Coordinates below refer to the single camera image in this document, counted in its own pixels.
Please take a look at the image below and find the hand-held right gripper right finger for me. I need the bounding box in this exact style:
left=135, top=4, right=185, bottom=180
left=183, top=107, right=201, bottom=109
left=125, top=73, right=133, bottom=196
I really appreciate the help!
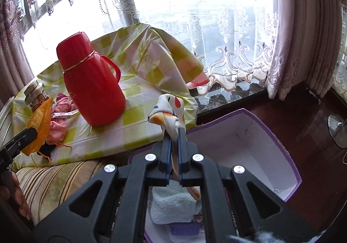
left=177, top=127, right=318, bottom=243

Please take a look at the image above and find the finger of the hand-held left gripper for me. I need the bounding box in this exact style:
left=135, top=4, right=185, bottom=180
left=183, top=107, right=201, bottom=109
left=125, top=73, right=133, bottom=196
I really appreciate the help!
left=0, top=126, right=38, bottom=162

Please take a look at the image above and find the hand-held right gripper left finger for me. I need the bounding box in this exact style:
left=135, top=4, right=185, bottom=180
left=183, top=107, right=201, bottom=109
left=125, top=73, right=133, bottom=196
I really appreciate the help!
left=33, top=128, right=174, bottom=243

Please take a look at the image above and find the orange mesh bag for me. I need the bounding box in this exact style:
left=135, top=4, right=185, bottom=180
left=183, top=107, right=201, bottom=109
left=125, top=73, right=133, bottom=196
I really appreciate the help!
left=21, top=96, right=72, bottom=162

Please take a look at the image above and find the light blue terry towel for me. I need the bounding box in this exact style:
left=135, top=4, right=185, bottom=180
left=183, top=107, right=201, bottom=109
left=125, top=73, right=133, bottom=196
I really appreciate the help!
left=150, top=180, right=202, bottom=225

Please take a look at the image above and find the white cloth with coloured dots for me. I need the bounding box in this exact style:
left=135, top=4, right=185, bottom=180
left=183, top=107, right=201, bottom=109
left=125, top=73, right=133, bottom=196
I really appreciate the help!
left=148, top=94, right=202, bottom=201

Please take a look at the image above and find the purple knitted cloth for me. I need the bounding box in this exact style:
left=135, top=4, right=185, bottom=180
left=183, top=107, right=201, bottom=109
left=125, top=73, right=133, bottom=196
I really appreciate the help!
left=169, top=219, right=202, bottom=237

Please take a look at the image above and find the purple cardboard box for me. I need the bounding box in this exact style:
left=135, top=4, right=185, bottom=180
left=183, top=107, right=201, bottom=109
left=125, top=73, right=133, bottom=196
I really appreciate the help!
left=127, top=108, right=303, bottom=243

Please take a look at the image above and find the person's left hand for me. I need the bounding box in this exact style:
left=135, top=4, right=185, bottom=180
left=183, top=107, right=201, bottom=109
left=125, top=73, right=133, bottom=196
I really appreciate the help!
left=5, top=171, right=33, bottom=222

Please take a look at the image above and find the pink cloth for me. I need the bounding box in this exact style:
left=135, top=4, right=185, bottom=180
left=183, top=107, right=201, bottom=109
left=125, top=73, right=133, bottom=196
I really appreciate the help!
left=45, top=93, right=79, bottom=146

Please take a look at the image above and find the clear jar with metal lid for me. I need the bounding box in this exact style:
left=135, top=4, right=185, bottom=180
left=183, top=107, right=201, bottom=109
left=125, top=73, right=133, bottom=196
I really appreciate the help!
left=24, top=79, right=49, bottom=113

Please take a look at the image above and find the yellow checked plastic tablecloth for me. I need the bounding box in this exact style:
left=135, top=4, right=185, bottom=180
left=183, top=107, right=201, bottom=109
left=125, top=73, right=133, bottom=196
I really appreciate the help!
left=9, top=23, right=210, bottom=169

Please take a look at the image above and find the striped towel cushion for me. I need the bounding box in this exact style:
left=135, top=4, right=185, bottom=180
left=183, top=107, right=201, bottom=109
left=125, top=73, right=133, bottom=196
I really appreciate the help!
left=15, top=158, right=131, bottom=226

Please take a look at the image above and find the dark marble window sill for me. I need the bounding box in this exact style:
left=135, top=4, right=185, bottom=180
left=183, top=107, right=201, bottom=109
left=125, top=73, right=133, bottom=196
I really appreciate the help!
left=187, top=81, right=272, bottom=124

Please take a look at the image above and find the red thermos flask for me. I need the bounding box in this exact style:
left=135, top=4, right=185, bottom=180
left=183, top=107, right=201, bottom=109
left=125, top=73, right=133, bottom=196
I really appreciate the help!
left=56, top=31, right=126, bottom=127

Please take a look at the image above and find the pink drape curtain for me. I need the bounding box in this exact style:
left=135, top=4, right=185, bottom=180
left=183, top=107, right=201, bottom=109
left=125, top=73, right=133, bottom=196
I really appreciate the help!
left=267, top=0, right=347, bottom=101
left=0, top=0, right=31, bottom=77

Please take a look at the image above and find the grey fluffy tuft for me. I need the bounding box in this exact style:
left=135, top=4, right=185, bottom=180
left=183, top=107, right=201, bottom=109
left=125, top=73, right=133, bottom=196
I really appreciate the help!
left=228, top=229, right=323, bottom=243

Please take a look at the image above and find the sheer lace curtain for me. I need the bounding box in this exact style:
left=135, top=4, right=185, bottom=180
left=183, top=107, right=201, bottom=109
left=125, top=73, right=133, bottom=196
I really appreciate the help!
left=27, top=0, right=281, bottom=97

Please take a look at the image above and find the round metal stand base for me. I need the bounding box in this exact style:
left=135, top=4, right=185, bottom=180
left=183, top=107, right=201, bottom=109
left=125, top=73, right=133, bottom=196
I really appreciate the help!
left=327, top=113, right=347, bottom=149

